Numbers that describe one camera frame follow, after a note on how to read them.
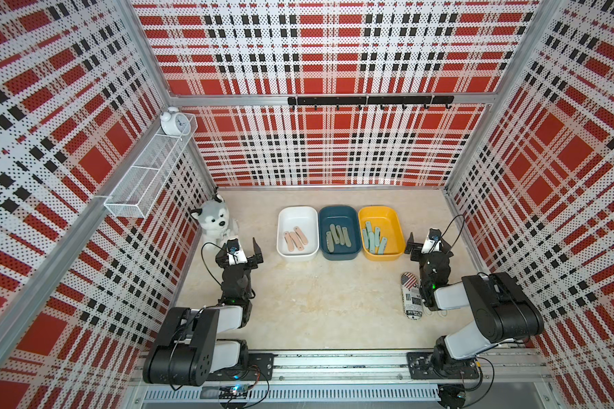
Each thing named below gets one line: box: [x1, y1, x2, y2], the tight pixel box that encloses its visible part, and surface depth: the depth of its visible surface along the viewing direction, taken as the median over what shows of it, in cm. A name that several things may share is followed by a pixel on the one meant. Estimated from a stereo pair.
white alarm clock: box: [159, 106, 192, 137], surface depth 82 cm
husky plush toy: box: [189, 200, 238, 249], surface depth 90 cm
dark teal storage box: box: [318, 205, 362, 261], surface depth 106 cm
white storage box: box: [276, 206, 320, 262], surface depth 107 cm
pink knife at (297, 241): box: [289, 231, 305, 252], surface depth 103 cm
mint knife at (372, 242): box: [368, 231, 376, 254], surface depth 103 cm
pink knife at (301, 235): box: [293, 225, 309, 246], surface depth 106 cm
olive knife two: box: [341, 226, 353, 248], surface depth 104 cm
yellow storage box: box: [358, 205, 406, 262], surface depth 108 cm
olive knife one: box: [325, 230, 335, 254], surface depth 103 cm
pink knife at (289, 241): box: [283, 230, 295, 252], surface depth 103 cm
